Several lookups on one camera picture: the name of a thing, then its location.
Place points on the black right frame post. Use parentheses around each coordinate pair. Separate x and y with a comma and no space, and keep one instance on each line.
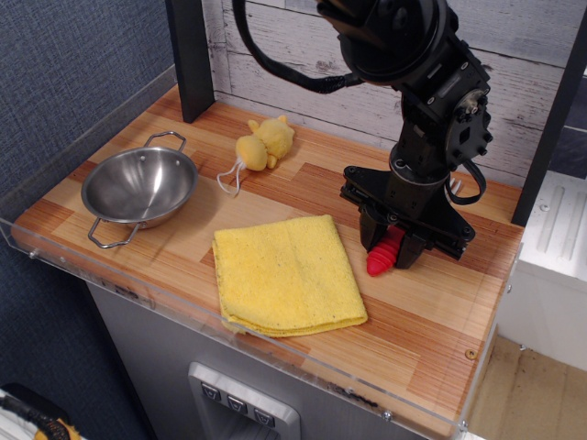
(568,87)

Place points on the grey toy dispenser panel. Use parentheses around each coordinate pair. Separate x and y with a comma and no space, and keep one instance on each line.
(230,409)

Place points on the white ridged side unit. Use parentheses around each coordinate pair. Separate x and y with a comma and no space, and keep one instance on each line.
(544,304)

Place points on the stainless steel two-handled bowl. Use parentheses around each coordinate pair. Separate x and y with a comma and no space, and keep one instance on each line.
(140,187)

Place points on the yellow plush toy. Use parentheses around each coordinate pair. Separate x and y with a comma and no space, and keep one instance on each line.
(268,142)

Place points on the black yellow object bottom left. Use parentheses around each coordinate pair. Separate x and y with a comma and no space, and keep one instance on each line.
(26,414)

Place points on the red handled metal fork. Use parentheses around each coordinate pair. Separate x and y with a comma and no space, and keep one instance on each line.
(383,259)

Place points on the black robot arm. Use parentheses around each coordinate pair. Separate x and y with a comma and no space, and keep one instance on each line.
(412,47)

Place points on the black left frame post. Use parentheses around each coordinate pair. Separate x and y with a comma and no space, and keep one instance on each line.
(191,57)

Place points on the folded yellow cloth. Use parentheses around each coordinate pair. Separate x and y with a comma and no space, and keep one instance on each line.
(289,278)

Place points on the clear acrylic table guard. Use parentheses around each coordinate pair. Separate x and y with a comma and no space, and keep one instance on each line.
(405,370)

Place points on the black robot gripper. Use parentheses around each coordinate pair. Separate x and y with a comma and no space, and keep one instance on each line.
(399,189)

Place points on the black frame post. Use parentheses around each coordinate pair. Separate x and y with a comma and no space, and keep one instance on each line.
(191,57)
(568,87)

